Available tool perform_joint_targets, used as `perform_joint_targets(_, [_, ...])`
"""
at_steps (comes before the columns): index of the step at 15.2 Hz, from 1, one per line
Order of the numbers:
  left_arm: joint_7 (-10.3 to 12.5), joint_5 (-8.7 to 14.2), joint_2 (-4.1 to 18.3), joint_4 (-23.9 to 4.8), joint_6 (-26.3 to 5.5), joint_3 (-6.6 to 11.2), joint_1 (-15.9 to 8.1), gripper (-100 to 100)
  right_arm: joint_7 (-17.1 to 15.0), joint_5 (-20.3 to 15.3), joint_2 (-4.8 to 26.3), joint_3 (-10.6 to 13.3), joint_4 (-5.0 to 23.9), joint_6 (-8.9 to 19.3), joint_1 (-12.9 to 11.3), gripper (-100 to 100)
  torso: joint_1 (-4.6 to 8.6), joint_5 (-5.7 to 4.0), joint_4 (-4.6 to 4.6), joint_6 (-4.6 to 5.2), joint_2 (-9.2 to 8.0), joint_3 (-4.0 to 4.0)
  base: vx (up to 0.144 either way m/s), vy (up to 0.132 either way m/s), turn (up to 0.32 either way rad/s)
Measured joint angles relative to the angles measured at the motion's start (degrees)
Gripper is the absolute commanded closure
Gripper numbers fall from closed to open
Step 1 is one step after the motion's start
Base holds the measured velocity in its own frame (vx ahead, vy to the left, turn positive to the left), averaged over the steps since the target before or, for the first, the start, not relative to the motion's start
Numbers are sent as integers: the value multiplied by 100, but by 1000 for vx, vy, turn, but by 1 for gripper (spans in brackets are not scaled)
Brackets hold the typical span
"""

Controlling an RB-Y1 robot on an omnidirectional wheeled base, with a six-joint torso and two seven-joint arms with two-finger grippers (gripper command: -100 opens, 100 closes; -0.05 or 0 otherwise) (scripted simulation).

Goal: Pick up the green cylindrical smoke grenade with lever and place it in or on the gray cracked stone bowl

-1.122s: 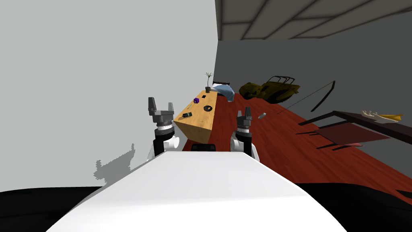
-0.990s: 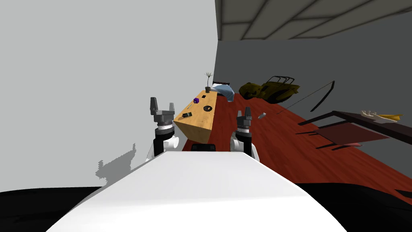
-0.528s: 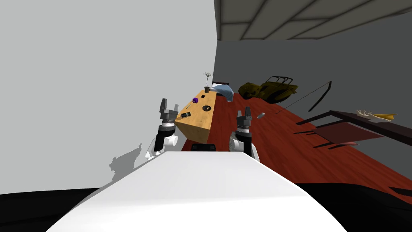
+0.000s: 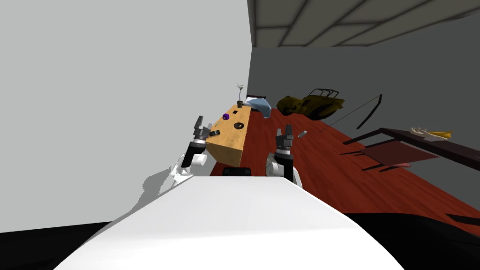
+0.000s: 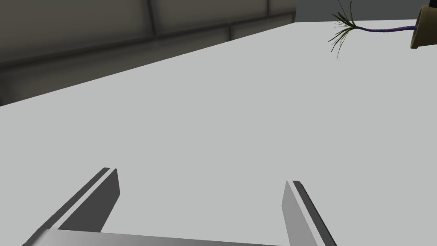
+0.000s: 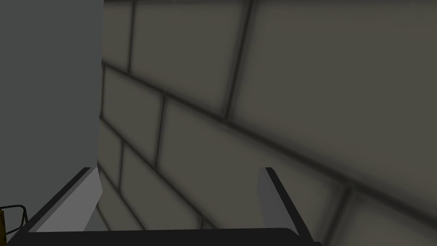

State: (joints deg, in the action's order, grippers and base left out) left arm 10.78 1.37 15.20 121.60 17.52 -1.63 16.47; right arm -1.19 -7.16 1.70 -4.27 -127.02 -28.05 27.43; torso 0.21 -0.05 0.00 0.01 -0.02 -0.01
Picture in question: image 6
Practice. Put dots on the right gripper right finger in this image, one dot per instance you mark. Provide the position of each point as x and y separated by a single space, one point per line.
277 204

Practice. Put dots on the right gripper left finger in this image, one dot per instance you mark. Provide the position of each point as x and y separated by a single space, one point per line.
70 204

